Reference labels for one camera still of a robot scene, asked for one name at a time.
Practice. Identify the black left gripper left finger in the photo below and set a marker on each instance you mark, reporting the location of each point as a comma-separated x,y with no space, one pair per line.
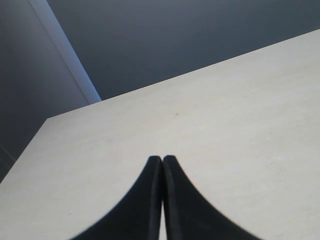
137,216

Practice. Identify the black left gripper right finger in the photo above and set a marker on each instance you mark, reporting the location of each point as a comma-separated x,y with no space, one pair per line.
188,215

